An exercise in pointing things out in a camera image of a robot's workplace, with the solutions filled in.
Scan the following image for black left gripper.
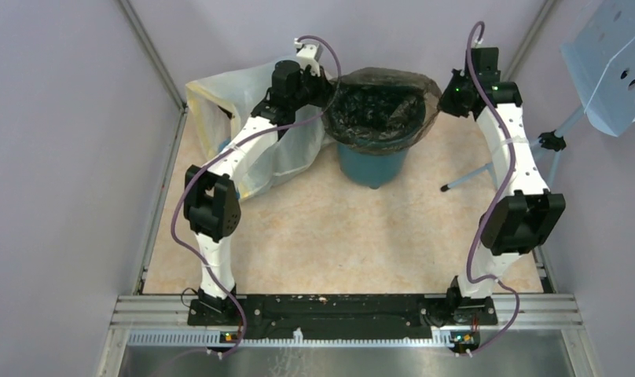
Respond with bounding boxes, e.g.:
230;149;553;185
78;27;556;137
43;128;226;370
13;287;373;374
289;64;336;110

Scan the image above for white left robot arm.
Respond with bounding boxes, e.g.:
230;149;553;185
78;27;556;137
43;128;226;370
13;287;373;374
182;58;334;325

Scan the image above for teal plastic trash bin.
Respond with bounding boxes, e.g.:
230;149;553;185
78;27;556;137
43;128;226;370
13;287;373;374
336;144;409;189

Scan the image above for black plastic trash bag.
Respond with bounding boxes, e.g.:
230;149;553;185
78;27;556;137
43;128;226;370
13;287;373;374
322;67;442;156

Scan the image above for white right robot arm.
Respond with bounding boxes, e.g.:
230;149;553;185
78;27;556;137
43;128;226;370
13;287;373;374
439;47;566;324

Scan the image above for white translucent trash bag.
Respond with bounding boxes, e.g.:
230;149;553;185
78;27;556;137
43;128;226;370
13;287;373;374
185;61;332;199

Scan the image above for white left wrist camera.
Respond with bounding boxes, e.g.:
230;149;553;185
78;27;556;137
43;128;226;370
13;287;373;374
293;38;322;77

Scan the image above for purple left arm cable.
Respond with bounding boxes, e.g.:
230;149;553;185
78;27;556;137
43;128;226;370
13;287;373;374
171;35;343;357

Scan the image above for light blue tripod stand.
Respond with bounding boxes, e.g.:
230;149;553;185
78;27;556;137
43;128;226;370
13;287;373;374
441;104;584;196

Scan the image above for white slotted cable duct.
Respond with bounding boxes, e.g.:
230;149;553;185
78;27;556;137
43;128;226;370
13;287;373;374
127;329;475;349

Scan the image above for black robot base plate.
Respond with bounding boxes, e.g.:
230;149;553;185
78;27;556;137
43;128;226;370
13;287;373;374
187;288;498;340

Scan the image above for perforated light blue metal panel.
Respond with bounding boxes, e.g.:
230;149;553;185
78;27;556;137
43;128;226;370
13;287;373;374
560;0;635;137

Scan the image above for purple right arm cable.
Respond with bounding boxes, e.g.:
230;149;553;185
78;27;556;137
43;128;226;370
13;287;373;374
461;20;522;357

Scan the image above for aluminium frame rails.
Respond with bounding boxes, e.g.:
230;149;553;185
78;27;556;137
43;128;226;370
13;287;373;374
479;246;583;331

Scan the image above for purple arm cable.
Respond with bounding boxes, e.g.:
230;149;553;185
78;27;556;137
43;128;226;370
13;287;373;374
171;35;343;357
461;20;522;357

